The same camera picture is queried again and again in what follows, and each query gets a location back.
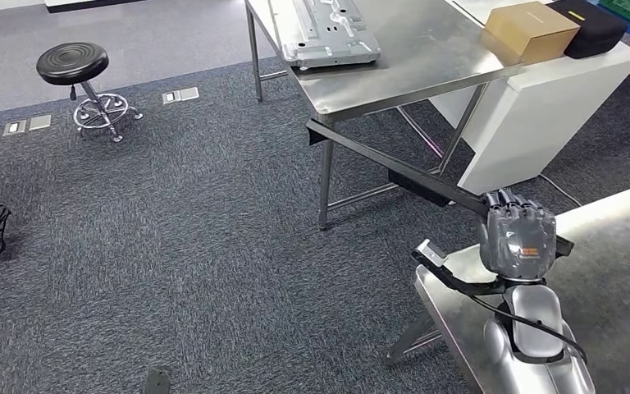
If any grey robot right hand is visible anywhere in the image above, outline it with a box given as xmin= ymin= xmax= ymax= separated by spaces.
xmin=477 ymin=187 xmax=558 ymax=282

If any black plastic plate part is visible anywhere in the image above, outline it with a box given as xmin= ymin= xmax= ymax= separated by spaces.
xmin=304 ymin=118 xmax=575 ymax=259

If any stainless steel workbench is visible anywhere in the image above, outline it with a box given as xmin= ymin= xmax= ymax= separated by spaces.
xmin=244 ymin=0 xmax=528 ymax=232
xmin=386 ymin=178 xmax=630 ymax=394

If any white cabinet block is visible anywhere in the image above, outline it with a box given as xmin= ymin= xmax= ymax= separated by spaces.
xmin=429 ymin=0 xmax=630 ymax=195

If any brown cardboard box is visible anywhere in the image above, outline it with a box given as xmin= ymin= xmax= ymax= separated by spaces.
xmin=480 ymin=1 xmax=581 ymax=66

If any black soft case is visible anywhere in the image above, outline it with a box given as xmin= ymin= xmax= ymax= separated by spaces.
xmin=546 ymin=0 xmax=628 ymax=60

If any grey stamped metal panel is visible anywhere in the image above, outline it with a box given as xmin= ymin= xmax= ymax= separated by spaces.
xmin=268 ymin=0 xmax=382 ymax=70

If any black round swivel stool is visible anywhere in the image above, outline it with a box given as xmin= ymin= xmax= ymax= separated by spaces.
xmin=36 ymin=42 xmax=144 ymax=144

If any grey floor cable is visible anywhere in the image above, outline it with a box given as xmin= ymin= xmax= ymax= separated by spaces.
xmin=537 ymin=173 xmax=583 ymax=208

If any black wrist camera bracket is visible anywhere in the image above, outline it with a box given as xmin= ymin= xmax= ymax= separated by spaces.
xmin=411 ymin=250 xmax=507 ymax=298

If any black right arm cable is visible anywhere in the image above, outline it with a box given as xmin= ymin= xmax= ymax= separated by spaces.
xmin=469 ymin=293 xmax=588 ymax=365

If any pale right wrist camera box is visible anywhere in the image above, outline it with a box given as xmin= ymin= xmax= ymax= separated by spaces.
xmin=415 ymin=239 xmax=447 ymax=268

